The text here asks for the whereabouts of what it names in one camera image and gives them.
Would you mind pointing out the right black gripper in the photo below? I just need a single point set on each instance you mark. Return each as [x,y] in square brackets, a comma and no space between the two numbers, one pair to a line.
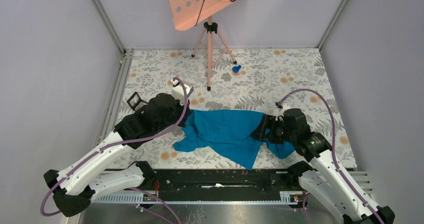
[268,122]

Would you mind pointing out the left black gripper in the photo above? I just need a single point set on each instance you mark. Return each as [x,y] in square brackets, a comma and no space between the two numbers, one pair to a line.
[183,124]

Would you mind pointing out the blue t-shirt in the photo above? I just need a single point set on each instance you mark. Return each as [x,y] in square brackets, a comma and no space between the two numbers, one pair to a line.
[227,132]

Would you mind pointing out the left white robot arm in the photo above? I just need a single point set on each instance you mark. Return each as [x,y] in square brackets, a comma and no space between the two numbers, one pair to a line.
[74,188]

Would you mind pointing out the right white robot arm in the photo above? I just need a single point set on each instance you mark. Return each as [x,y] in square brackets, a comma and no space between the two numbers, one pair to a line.
[320,173]

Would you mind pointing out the small blue brooch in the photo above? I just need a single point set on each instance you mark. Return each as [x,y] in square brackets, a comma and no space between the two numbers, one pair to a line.
[236,69]

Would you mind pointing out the floral patterned table mat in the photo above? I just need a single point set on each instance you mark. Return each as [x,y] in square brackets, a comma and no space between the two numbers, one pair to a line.
[296,76]

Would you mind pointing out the pink music stand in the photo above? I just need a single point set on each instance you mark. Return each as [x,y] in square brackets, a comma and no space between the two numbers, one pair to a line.
[189,13]

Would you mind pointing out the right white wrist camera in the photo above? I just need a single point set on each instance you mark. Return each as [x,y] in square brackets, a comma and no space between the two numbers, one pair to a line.
[282,107]

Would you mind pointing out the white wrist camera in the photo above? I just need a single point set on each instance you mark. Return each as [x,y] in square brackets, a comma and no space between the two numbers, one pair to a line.
[178,93]
[282,107]

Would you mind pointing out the black square frame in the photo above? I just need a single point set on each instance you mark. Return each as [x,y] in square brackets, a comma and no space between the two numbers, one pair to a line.
[135,101]

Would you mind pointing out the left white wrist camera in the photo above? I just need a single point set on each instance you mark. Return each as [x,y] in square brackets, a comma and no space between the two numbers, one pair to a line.
[178,93]

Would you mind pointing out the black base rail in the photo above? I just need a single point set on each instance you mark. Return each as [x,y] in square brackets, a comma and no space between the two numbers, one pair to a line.
[215,186]

